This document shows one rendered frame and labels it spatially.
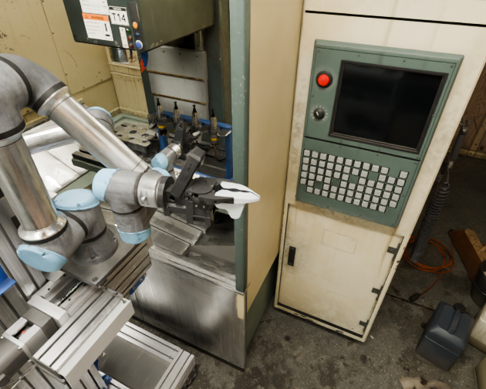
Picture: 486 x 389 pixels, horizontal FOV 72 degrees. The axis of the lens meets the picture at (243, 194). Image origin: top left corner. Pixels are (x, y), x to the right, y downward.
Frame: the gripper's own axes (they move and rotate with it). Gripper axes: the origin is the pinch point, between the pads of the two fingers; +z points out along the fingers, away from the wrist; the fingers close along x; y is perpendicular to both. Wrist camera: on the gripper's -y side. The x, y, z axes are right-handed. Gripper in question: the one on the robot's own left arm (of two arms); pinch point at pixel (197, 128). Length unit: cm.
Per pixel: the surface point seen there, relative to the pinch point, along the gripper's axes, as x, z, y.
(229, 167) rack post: 17.7, 2.2, 20.6
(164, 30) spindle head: -18.6, 7.3, -43.9
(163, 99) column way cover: -64, 55, 17
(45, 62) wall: -151, 34, -2
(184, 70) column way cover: -42, 54, -7
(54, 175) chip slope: -110, -18, 54
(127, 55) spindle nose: -44, 7, -29
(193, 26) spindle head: -19, 32, -41
